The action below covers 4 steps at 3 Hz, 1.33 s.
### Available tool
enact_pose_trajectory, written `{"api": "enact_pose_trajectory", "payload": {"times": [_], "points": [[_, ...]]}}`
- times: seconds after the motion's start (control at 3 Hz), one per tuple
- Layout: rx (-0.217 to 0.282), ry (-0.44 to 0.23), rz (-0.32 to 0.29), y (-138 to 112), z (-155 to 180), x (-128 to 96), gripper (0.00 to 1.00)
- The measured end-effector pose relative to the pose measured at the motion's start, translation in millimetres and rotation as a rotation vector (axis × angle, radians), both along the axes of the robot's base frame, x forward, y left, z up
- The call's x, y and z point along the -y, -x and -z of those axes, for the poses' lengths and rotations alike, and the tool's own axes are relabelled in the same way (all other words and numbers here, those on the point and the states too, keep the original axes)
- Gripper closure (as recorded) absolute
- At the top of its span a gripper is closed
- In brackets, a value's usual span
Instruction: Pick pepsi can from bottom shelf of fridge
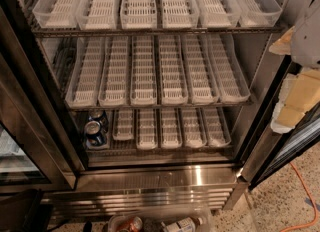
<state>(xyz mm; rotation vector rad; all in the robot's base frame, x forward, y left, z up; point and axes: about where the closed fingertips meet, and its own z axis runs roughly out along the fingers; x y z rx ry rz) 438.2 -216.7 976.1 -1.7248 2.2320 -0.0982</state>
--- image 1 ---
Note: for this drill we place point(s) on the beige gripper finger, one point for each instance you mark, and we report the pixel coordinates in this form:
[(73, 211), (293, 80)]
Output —
[(282, 46), (298, 95)]

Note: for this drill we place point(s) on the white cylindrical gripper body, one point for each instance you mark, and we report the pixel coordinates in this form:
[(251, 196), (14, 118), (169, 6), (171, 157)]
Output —
[(307, 42)]

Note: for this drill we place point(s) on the blue pepsi can front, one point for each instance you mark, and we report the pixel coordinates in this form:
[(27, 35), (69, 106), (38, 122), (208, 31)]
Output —
[(94, 134)]

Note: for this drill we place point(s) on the blue pepsi can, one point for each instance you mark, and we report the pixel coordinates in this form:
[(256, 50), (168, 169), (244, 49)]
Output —
[(101, 117), (94, 134)]

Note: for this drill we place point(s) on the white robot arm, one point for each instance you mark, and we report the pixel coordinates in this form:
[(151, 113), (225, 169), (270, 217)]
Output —
[(299, 93)]

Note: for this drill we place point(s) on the top shelf tray six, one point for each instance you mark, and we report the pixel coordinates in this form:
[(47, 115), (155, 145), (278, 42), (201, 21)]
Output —
[(259, 13)]

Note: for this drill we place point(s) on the shelf tray six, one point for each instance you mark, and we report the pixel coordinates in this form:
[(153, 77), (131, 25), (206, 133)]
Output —
[(228, 73), (259, 13), (216, 127)]

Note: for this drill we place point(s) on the middle shelf tray six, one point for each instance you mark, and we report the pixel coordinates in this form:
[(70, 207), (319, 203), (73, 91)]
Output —
[(228, 73)]

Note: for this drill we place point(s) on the fridge glass door right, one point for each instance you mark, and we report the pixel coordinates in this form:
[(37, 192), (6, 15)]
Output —
[(270, 151)]

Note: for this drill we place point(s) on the top shelf tray five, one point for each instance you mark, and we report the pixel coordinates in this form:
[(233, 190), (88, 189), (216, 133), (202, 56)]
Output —
[(219, 13)]

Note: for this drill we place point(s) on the shelf tray five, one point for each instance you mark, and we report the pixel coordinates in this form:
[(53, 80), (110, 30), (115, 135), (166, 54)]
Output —
[(202, 85), (219, 13), (193, 129)]

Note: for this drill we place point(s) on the middle shelf tray five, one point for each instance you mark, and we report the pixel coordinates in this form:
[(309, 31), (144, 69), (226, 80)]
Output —
[(202, 85)]

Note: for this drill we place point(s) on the bottom shelf tray six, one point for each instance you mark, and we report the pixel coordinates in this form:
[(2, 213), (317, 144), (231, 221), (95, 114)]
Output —
[(216, 127)]

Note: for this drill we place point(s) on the top shelf tray four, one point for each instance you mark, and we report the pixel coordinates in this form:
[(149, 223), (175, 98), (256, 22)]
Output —
[(179, 14)]

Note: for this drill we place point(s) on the shelf tray four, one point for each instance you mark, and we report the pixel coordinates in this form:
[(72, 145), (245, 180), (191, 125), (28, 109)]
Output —
[(172, 77), (170, 130), (179, 14)]

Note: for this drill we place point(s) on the bottom shelf tray five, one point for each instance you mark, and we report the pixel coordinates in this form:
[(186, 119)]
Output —
[(193, 129)]

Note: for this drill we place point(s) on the middle shelf tray four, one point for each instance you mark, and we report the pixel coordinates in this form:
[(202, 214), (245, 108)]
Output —
[(172, 77)]

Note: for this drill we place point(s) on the bottom shelf tray four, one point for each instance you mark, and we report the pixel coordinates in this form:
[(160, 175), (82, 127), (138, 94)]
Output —
[(170, 130)]

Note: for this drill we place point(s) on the middle shelf tray three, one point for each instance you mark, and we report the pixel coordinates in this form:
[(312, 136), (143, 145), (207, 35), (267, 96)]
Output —
[(143, 90)]

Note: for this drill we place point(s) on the shelf tray three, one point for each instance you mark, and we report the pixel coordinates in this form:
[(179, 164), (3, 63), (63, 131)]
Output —
[(143, 90), (146, 129), (138, 14)]

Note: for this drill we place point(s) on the top shelf tray three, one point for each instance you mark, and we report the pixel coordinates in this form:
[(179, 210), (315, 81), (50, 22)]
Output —
[(138, 14)]

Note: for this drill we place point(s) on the bottom shelf tray three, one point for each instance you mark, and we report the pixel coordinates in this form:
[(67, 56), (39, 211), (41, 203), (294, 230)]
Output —
[(146, 129)]

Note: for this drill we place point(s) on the stainless steel fridge body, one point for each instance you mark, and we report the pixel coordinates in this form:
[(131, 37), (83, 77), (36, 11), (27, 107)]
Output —
[(52, 135)]

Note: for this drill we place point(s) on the middle shelf tray two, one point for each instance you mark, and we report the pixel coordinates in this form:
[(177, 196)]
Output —
[(114, 81)]

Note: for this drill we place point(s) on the shelf tray two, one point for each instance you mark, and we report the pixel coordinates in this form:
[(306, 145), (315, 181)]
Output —
[(97, 14), (114, 81), (123, 128)]

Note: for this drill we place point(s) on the bottom shelf tray two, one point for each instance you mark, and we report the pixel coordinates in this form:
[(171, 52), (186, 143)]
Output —
[(123, 128)]

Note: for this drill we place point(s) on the bottom shelf tray one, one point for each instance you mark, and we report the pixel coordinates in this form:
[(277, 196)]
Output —
[(106, 146)]

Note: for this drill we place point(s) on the shelf tray one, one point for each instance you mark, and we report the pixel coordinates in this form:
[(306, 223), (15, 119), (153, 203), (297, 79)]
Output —
[(106, 146), (56, 13), (84, 84)]

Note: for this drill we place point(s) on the top shelf tray two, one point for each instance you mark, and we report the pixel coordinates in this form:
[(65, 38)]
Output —
[(97, 14)]

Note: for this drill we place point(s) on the blue pepsi can rear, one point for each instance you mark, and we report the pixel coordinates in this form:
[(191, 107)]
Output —
[(101, 117)]

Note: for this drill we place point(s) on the middle shelf tray one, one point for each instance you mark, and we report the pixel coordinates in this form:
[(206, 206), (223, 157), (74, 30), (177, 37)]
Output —
[(84, 84)]

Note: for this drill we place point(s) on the orange can in bin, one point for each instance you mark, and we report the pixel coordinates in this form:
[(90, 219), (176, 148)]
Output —
[(134, 224)]

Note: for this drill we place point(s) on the top shelf tray one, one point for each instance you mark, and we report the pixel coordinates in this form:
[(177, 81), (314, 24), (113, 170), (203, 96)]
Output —
[(56, 13)]

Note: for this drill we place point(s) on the adjacent fridge glass door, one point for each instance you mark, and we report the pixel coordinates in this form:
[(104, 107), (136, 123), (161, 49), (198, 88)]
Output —
[(16, 167)]

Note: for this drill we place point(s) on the white bottle in bin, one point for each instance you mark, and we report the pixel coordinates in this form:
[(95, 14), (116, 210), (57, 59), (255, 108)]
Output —
[(188, 224)]

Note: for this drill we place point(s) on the clear plastic floor bin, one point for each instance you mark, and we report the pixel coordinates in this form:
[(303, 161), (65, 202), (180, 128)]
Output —
[(153, 217)]

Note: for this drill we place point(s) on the middle wire shelf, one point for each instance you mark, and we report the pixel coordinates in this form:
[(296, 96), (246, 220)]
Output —
[(61, 55)]

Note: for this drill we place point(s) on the wire shelf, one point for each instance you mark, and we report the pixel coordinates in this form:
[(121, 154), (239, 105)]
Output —
[(61, 55), (26, 6), (122, 149)]

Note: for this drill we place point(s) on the bottom wire shelf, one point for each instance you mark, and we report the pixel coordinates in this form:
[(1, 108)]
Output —
[(122, 149)]

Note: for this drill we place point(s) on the top wire shelf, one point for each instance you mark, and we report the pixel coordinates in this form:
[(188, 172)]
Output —
[(26, 6)]

